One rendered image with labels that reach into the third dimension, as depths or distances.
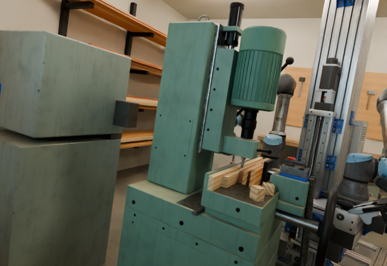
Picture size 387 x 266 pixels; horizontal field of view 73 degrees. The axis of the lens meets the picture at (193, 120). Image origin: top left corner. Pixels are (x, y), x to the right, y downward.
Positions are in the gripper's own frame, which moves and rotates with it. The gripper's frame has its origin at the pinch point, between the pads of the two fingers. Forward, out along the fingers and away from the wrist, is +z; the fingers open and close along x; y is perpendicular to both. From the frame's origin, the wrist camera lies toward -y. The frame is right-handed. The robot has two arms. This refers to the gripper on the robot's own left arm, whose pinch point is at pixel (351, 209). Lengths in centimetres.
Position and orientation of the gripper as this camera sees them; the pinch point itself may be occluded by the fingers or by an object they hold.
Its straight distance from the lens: 116.0
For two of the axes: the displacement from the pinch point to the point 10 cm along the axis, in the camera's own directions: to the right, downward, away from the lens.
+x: 5.1, 0.0, 8.6
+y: 3.1, 9.3, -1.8
